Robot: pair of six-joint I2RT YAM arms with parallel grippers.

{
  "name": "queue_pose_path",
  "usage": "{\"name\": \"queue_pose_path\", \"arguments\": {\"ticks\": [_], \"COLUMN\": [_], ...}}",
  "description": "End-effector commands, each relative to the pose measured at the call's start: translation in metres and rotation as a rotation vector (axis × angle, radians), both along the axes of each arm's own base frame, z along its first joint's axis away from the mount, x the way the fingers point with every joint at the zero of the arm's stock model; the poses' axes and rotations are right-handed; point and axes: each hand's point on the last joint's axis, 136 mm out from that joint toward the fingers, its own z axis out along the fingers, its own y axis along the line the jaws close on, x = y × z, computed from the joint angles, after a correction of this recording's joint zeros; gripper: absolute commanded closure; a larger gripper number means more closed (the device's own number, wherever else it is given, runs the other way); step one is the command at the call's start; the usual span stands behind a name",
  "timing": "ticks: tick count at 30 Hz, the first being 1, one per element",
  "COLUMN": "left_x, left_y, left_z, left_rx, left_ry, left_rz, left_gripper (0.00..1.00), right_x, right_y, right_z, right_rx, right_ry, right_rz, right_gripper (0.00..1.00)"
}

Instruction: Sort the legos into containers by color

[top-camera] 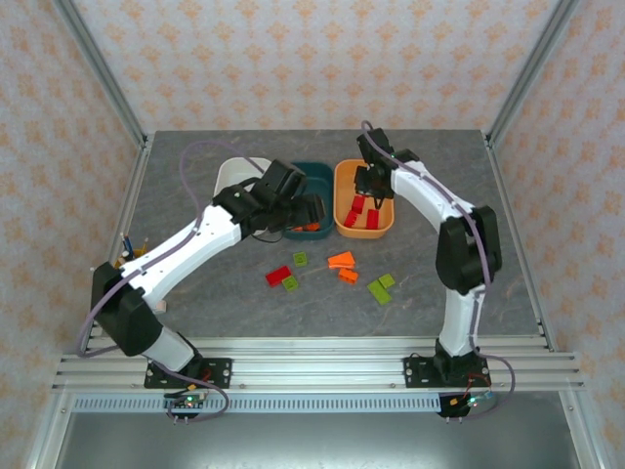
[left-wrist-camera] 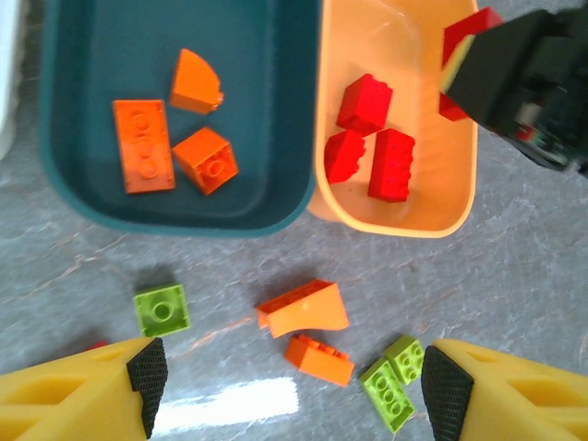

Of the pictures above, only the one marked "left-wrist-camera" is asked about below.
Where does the white plastic container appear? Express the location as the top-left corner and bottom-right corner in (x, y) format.
(0, 0), (29, 160)

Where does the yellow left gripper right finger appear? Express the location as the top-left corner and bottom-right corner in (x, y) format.
(421, 338), (588, 441)

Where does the green rectangular lego brick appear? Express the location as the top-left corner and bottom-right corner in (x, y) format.
(358, 357), (415, 434)

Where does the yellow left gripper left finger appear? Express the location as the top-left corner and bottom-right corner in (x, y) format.
(0, 337), (169, 441)

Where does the green four-stud lego brick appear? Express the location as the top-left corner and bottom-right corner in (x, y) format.
(383, 334), (425, 386)

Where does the orange square lego brick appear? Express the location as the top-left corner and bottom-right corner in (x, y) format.
(172, 127), (240, 197)

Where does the small red curved lego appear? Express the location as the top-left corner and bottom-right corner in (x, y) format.
(324, 130), (368, 185)

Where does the orange rectangular lego brick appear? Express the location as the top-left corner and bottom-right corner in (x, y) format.
(112, 99), (176, 195)

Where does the green square lego brick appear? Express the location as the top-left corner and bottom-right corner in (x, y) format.
(132, 283), (191, 339)

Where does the orange sloped lego brick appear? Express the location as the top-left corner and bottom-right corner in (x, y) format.
(283, 334), (356, 388)

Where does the orange quarter-round lego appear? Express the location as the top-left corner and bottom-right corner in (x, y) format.
(168, 48), (225, 114)

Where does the large orange curved lego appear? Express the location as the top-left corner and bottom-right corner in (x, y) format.
(255, 278), (350, 340)

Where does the teal plastic container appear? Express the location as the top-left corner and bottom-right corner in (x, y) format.
(39, 0), (322, 238)

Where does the peach plastic container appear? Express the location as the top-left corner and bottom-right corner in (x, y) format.
(306, 0), (480, 239)

